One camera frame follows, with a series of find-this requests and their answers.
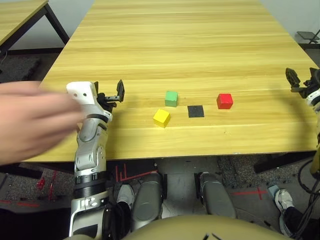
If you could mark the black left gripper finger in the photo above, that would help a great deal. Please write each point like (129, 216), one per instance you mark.
(120, 90)
(96, 87)

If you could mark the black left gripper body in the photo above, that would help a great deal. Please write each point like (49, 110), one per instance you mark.
(106, 102)

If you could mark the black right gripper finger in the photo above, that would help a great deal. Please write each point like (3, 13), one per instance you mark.
(315, 75)
(293, 78)

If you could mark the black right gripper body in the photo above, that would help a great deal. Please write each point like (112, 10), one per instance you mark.
(308, 88)

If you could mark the yellow wooden block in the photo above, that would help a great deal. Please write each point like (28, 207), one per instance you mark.
(161, 118)

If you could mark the green wooden block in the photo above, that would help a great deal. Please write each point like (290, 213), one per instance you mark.
(171, 99)

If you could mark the red wooden block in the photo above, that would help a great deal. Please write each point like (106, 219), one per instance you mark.
(224, 101)

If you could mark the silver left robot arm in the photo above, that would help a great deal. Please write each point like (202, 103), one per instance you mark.
(90, 150)

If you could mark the bystander's bare hand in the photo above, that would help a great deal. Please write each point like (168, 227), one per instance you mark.
(30, 120)

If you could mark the black square marker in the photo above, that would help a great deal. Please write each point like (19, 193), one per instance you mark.
(195, 111)

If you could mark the dark grey floor mat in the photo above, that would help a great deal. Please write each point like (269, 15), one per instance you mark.
(17, 70)

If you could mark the white sneaker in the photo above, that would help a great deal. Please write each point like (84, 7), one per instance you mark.
(125, 196)
(283, 202)

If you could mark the grey robot left leg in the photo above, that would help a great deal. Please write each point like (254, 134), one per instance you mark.
(147, 200)

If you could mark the grey robot leg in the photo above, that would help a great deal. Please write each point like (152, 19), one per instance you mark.
(217, 197)
(147, 200)

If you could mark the grey foot pedal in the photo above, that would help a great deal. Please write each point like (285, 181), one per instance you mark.
(273, 191)

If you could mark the grey speckled floor mat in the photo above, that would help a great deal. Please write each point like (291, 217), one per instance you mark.
(235, 172)
(25, 185)

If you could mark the black trouser leg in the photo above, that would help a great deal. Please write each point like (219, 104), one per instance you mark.
(293, 220)
(120, 220)

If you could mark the grey robot right leg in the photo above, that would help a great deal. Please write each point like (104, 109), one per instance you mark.
(217, 197)

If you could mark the tan robot torso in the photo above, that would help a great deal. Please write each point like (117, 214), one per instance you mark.
(187, 230)

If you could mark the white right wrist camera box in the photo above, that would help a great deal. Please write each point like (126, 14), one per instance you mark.
(314, 98)

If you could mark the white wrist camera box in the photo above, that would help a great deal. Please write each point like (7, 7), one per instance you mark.
(314, 98)
(82, 97)

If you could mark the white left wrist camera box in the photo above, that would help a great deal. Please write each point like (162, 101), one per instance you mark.
(82, 97)

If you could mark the black table frame beam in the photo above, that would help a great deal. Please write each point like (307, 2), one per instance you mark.
(37, 170)
(280, 162)

